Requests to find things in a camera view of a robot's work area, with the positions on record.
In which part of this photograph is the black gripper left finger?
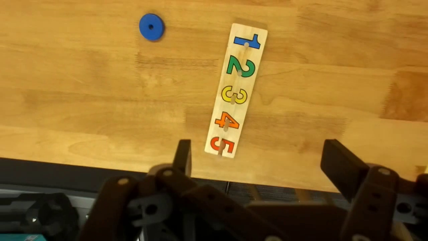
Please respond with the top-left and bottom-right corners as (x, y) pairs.
(173, 140), (192, 176)

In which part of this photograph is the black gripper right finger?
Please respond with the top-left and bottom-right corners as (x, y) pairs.
(320, 140), (370, 201)

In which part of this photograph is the blue ring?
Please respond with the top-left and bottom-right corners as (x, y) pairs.
(138, 12), (168, 43)

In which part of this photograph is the wooden number peg board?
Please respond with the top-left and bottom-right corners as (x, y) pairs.
(205, 23), (268, 158)

